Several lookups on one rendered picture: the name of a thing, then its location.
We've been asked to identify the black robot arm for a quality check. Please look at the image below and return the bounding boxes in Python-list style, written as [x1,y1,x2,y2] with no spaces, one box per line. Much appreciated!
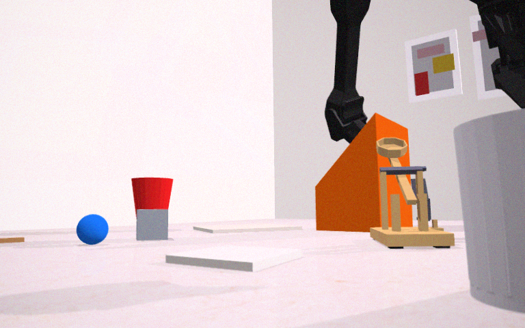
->
[325,0,371,144]

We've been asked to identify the tan wooden catapult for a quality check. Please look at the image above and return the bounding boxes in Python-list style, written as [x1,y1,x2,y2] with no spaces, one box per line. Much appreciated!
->
[370,137,455,249]

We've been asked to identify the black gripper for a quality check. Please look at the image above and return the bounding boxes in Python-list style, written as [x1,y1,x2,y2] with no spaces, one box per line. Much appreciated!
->
[476,0,525,109]

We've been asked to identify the brown flat bar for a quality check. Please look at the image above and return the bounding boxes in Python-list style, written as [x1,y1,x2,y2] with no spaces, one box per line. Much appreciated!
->
[0,237,25,243]

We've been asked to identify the blue ball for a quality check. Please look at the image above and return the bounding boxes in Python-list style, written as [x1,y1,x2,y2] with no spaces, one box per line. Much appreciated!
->
[76,214,108,245]

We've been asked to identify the white flat slab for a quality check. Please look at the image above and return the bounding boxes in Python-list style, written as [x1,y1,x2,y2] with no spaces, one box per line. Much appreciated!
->
[165,245,303,272]

